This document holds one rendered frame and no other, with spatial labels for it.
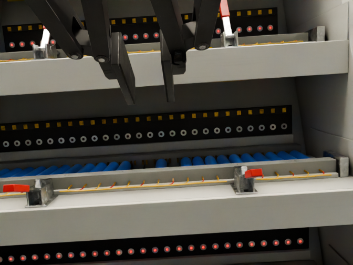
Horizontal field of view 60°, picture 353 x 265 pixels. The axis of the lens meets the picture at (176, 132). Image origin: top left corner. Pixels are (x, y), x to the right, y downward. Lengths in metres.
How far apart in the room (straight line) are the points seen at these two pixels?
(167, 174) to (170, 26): 0.26
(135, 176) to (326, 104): 0.32
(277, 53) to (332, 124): 0.15
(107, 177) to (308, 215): 0.27
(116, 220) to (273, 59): 0.30
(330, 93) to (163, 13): 0.38
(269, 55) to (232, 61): 0.05
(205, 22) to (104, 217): 0.27
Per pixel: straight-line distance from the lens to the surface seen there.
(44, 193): 0.43
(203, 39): 0.22
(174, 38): 0.22
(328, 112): 0.55
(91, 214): 0.41
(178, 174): 0.43
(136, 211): 0.39
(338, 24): 0.52
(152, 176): 0.44
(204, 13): 0.21
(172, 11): 0.20
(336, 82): 0.52
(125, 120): 0.57
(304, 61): 0.47
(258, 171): 0.34
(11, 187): 0.38
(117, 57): 0.24
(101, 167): 0.52
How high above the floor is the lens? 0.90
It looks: 12 degrees up
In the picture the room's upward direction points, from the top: 4 degrees counter-clockwise
